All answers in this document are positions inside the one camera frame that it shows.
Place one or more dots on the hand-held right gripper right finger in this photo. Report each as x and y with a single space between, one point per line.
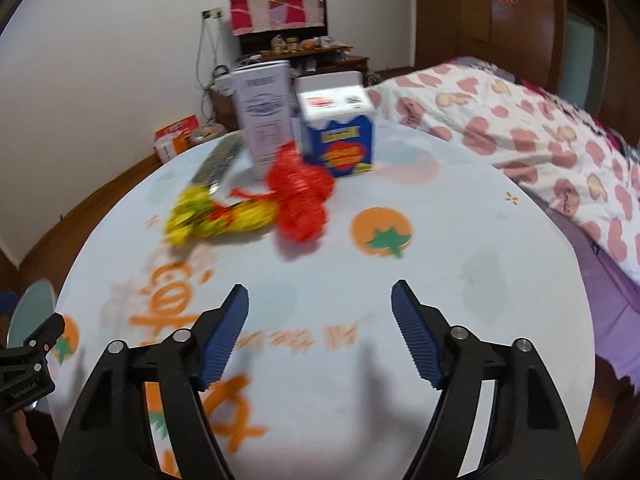
415 340

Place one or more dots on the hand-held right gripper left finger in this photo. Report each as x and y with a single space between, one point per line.
225 340

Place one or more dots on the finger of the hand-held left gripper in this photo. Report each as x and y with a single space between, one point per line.
42 335

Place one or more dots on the teal enamel basin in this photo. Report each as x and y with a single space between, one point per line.
35 300

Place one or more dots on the yellow crumpled wrapper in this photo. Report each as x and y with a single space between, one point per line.
240 215

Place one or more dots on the red mesh net bag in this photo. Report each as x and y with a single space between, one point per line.
300 200

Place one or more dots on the purple bed sheet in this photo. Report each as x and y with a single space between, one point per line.
605 285

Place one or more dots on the white paper bag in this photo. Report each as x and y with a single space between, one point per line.
165 150

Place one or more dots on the clear plastic bag yellow contents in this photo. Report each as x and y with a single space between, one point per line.
207 135

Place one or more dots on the orange paper bag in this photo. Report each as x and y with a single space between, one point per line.
175 127

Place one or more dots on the blue and white carton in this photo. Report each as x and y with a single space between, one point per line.
340 135

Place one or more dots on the pink heart-print blanket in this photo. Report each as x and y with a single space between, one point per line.
525 135

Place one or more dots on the tall white carton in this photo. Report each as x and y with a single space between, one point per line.
262 110

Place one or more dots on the white box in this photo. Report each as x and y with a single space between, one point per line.
225 80

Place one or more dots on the wooden TV cabinet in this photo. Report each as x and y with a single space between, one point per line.
350 67

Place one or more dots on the black television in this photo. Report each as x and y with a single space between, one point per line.
250 42

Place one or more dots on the assorted jars and papers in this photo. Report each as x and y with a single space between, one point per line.
300 44

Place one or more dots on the pink patchwork cloth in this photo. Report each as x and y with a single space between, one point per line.
280 12

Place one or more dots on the wall socket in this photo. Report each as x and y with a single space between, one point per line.
212 14

